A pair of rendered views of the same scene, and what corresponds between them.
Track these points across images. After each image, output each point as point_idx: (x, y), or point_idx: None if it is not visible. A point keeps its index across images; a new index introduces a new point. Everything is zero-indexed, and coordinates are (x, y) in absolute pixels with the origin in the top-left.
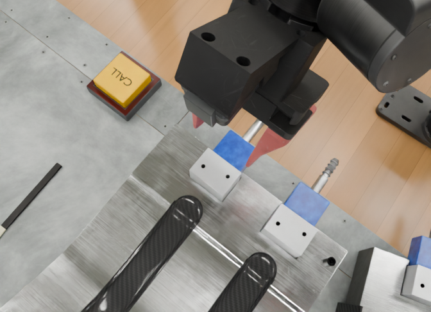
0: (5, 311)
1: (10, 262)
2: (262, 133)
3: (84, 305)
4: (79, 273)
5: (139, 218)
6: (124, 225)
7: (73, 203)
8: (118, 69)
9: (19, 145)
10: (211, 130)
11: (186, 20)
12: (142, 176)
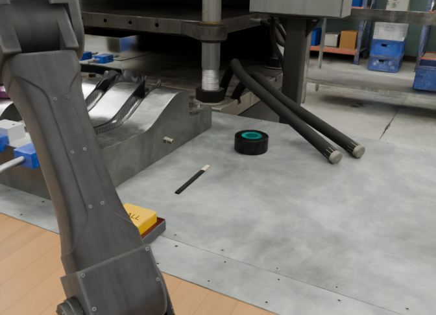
0: (163, 105)
1: (192, 163)
2: (0, 223)
3: (130, 118)
4: (135, 126)
5: (102, 137)
6: (112, 136)
7: (161, 181)
8: (132, 219)
9: (211, 199)
10: (48, 220)
11: (60, 300)
12: (100, 145)
